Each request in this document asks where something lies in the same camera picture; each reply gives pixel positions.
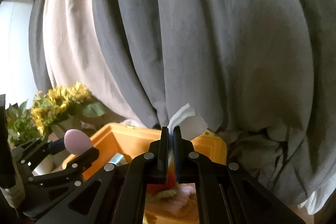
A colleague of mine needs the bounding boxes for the pink soft egg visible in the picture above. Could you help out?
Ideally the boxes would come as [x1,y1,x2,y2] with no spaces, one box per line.
[64,129,93,156]

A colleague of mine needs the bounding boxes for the red fluffy pompom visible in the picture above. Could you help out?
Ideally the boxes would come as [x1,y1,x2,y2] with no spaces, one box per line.
[146,163,180,196]

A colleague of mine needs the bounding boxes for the white cloth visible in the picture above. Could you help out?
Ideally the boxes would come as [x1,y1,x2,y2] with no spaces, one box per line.
[168,103,208,141]

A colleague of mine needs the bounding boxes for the lilac towel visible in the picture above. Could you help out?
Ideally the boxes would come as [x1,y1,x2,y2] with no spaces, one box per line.
[155,184,197,218]

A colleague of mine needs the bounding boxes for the green leafy plant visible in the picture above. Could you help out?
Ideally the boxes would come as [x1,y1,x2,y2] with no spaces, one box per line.
[6,101,41,147]

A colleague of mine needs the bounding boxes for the orange plastic crate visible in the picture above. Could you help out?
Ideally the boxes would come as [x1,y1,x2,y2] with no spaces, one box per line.
[63,123,227,223]

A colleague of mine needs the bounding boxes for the sunflower bouquet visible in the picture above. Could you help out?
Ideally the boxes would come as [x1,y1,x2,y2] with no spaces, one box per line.
[30,82,107,136]

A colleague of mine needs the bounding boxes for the white sheer curtain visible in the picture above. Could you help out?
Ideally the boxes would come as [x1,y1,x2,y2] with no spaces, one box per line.
[43,0,144,127]

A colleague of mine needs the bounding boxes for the grey curtain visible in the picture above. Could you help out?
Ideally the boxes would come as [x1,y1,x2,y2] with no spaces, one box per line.
[29,0,335,214]

